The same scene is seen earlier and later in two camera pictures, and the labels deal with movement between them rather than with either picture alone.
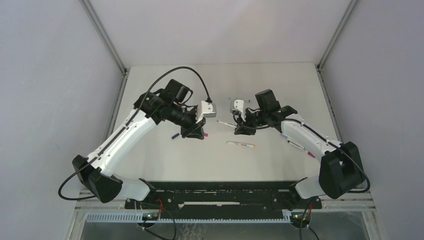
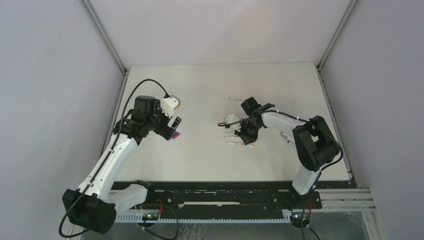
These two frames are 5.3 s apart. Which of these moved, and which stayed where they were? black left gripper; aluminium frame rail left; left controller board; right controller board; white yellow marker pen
Moved: black left gripper
Stayed: white yellow marker pen; left controller board; right controller board; aluminium frame rail left
